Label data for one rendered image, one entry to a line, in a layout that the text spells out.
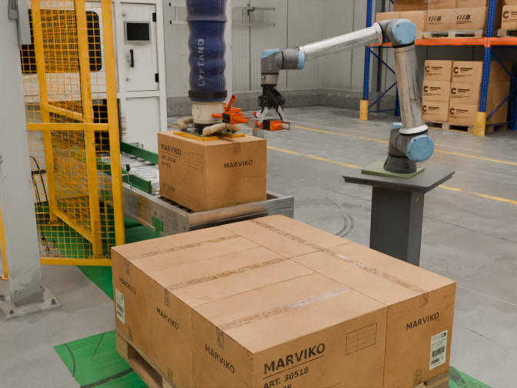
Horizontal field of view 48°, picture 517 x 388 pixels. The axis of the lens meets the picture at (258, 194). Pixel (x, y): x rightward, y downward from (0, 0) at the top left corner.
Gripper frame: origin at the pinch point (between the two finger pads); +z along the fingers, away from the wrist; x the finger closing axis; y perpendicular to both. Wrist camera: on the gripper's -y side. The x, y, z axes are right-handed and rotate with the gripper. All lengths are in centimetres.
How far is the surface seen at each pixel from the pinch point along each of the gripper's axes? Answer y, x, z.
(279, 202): 20, -21, 49
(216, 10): 48, 2, -57
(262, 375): -103, 82, 63
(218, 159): 29.1, 14.5, 21.3
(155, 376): -18, 79, 106
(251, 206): 20, -2, 48
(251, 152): 28.6, -7.7, 19.7
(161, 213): 55, 37, 54
